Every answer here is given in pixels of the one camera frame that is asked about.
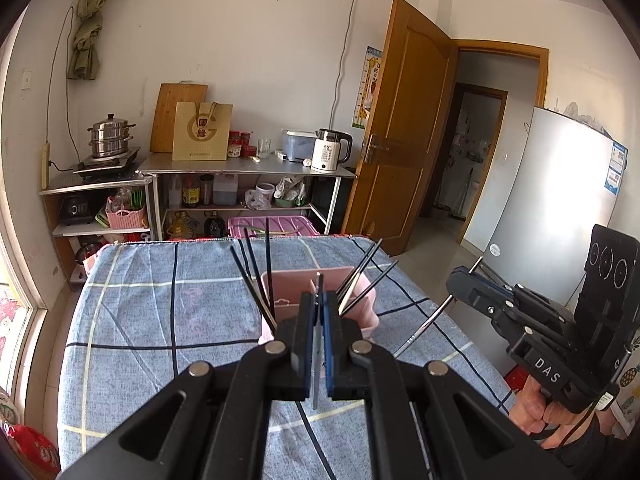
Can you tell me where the dark soy sauce bottle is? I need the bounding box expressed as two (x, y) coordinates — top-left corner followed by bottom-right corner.
(181, 175), (200, 208)

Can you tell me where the red plastic bag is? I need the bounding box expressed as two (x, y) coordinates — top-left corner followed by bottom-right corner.
(2, 422), (61, 473)

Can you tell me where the pink utensil holder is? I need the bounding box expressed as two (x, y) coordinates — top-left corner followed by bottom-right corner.
(257, 267), (381, 346)

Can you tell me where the clear plastic storage box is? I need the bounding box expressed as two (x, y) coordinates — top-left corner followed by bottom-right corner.
(282, 130), (318, 162)

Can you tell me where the red snack box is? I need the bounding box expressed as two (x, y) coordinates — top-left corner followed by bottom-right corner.
(502, 370), (526, 401)

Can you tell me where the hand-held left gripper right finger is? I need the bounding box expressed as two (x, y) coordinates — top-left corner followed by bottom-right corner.
(323, 292), (576, 480)

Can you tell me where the green curtain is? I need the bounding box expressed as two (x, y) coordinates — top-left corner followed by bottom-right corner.
(67, 0), (118, 81)

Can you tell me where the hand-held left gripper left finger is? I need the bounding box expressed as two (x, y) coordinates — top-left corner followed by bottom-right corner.
(59, 293), (316, 480)

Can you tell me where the pink storage box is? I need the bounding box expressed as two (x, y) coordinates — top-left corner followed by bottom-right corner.
(227, 216), (321, 238)

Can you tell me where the blue refrigerator sticker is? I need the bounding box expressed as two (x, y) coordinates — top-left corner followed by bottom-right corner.
(604, 141), (628, 193)

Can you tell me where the window frame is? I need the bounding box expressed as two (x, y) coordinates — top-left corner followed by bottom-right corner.
(0, 200), (48, 411)

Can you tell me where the person's right hand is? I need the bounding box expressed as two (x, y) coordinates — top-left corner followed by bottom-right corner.
(510, 375), (613, 451)

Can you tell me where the black induction cooker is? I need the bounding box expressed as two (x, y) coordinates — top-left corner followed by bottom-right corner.
(73, 146), (142, 181)

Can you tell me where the pink plastic basket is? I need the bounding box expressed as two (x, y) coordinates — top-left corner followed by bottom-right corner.
(106, 204), (148, 229)

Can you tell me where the wooden door frame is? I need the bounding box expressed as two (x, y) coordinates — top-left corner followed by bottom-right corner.
(420, 39), (550, 241)

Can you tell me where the white electric kettle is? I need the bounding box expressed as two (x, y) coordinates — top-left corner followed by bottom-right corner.
(311, 128), (354, 175)

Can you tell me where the clear plastic jug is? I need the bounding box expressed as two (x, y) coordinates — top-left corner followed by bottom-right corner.
(212, 173), (238, 206)

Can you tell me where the metal door handle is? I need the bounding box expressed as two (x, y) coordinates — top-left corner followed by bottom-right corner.
(364, 132), (391, 163)

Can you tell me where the black wall cable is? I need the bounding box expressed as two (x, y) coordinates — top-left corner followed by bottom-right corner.
(47, 7), (81, 173)

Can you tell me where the wooden side shelf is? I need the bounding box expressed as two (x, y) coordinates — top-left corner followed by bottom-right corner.
(39, 175), (156, 291)

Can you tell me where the plastic bag on refrigerator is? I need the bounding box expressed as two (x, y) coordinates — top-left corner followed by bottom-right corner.
(552, 101), (613, 138)

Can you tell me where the blue plaid tablecloth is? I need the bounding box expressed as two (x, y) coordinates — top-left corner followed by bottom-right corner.
(57, 234), (516, 480)

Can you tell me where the white food bag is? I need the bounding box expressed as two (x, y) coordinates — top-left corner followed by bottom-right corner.
(274, 176), (308, 206)

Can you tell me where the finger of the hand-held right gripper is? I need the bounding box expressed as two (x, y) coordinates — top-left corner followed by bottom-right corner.
(469, 269), (577, 327)
(445, 266), (532, 349)

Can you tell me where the black silver-ended chopstick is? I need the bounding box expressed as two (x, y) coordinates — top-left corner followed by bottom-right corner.
(229, 245), (280, 332)
(393, 255), (485, 358)
(338, 245), (378, 317)
(311, 271), (325, 410)

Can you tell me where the yellow cooking oil bottle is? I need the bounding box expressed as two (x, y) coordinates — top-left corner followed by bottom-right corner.
(166, 210), (198, 240)

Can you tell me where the silver refrigerator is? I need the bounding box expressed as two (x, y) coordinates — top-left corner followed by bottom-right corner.
(462, 105), (628, 311)

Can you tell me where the tan paper bag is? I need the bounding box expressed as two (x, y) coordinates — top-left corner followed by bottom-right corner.
(172, 102), (234, 162)

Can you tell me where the mop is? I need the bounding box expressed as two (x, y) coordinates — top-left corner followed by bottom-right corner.
(450, 167), (473, 219)

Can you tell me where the wooden door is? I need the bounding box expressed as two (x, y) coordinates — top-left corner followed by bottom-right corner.
(342, 0), (458, 256)

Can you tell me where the wooden cutting board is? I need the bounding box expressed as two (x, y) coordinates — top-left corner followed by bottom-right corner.
(150, 83), (208, 153)

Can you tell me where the person's right forearm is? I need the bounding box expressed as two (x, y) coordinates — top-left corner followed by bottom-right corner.
(542, 417), (626, 480)

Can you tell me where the stainless steel steamer pot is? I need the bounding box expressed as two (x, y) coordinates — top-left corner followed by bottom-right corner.
(87, 114), (137, 158)

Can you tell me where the giraffe height chart poster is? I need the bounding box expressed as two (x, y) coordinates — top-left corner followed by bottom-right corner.
(351, 46), (383, 130)

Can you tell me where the metal kitchen table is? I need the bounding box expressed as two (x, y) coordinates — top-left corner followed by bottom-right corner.
(136, 154), (358, 241)

